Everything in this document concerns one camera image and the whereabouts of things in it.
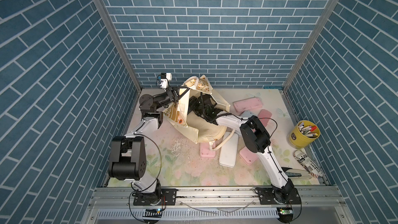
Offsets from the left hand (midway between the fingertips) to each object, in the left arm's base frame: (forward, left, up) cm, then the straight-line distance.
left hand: (193, 93), depth 70 cm
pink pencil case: (+21, -36, -33) cm, 52 cm away
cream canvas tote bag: (-6, -5, -24) cm, 26 cm away
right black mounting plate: (-35, -36, -35) cm, 61 cm away
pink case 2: (-16, -29, -33) cm, 47 cm away
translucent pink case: (+13, -47, -35) cm, 60 cm away
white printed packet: (-21, -61, -32) cm, 72 cm away
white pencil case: (-15, -19, -33) cm, 41 cm away
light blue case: (+13, -34, -33) cm, 50 cm away
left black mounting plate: (-36, +14, -34) cm, 51 cm away
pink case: (-14, -6, -32) cm, 36 cm away
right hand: (+14, +5, -24) cm, 29 cm away
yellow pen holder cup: (-9, -57, -20) cm, 61 cm away
